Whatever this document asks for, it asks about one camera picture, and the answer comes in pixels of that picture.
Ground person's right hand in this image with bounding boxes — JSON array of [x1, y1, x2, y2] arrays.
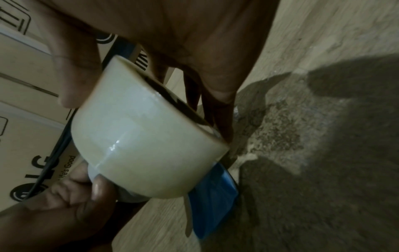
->
[[26, 0, 281, 144]]

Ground person's left hand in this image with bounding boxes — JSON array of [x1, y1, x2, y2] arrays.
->
[[0, 160, 126, 252]]

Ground clear tape roll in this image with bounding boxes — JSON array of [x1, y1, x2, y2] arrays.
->
[[70, 54, 231, 200]]

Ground blue tape dispenser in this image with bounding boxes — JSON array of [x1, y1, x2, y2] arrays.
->
[[86, 160, 241, 240]]

